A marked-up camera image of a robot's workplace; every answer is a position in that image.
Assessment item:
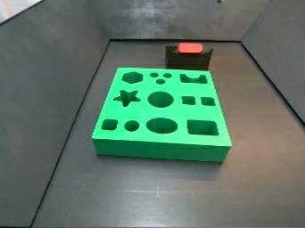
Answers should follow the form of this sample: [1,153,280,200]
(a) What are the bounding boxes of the green foam shape tray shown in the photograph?
[92,68,232,162]

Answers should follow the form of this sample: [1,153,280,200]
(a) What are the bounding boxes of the red square-circle object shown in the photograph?
[177,43,203,54]

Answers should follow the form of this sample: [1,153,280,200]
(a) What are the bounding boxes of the black curved fixture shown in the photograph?
[165,45,212,70]

